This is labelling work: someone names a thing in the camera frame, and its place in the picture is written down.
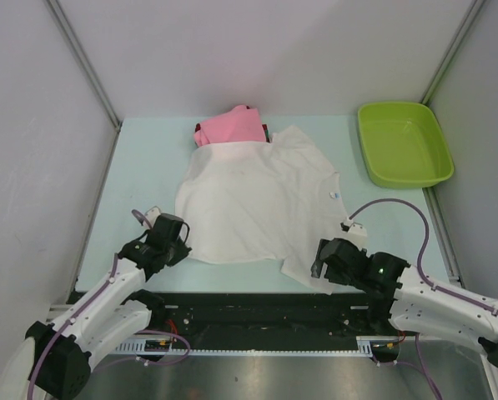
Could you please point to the lime green plastic basin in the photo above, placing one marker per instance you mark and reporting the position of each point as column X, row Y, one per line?
column 403, row 146

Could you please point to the pink folded t shirt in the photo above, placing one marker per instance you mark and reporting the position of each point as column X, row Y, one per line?
column 240, row 124

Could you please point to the grey aluminium corner post right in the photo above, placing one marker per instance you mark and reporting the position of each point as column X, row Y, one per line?
column 462, row 32

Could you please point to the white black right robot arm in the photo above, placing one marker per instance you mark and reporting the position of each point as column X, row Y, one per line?
column 400, row 298

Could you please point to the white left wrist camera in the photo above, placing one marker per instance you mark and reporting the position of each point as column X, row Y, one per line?
column 152, row 214

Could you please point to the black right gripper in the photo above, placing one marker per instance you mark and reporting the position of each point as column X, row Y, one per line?
column 318, row 263

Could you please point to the grey aluminium corner post left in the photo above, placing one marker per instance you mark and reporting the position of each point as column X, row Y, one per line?
column 81, row 58

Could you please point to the white t shirt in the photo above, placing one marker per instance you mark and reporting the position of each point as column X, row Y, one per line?
column 250, row 201

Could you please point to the grey aluminium corner post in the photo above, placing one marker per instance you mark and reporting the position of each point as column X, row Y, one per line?
column 462, row 32
column 81, row 58

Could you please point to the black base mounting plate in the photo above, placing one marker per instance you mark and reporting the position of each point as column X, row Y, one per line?
column 266, row 322

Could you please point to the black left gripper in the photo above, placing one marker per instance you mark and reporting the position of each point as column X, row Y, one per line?
column 181, row 253

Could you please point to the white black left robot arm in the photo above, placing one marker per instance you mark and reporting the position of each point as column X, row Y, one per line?
column 70, row 347

